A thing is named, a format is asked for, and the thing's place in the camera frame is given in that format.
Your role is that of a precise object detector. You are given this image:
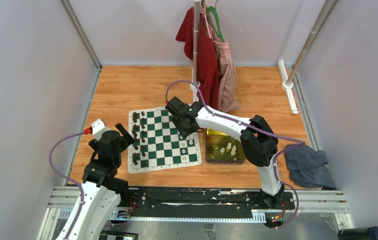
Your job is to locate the grey cloth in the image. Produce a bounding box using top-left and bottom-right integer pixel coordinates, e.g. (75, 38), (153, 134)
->
(284, 144), (337, 190)

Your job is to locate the green white chess board mat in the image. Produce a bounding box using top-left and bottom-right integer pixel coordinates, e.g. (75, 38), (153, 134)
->
(127, 107), (202, 174)

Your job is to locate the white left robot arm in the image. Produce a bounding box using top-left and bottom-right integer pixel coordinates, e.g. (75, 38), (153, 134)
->
(57, 119), (135, 240)

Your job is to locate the red hanging garment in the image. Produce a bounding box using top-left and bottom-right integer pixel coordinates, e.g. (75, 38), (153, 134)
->
(175, 7), (219, 109)

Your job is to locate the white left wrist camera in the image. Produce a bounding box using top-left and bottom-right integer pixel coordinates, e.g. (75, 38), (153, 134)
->
(91, 118), (110, 141)

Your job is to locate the pink hanging garment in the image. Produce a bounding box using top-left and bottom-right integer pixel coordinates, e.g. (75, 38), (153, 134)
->
(200, 0), (240, 113)

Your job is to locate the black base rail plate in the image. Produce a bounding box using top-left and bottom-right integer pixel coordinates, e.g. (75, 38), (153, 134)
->
(117, 186), (296, 220)

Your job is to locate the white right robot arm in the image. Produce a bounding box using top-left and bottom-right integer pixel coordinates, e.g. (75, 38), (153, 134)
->
(165, 97), (284, 209)

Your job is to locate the green clothes hanger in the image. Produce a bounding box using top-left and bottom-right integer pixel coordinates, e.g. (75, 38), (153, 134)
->
(206, 0), (225, 42)

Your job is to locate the yellow tray of white pieces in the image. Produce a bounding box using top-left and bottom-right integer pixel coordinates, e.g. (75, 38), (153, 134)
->
(205, 128), (245, 165)

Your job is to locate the white clothes rack pole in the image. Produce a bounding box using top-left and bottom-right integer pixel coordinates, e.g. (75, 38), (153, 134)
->
(190, 0), (201, 102)

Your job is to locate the white rack foot right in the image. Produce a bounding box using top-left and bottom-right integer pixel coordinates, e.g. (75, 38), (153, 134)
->
(277, 59), (299, 115)

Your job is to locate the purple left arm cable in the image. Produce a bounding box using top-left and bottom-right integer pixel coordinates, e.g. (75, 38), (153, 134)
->
(48, 130), (92, 240)

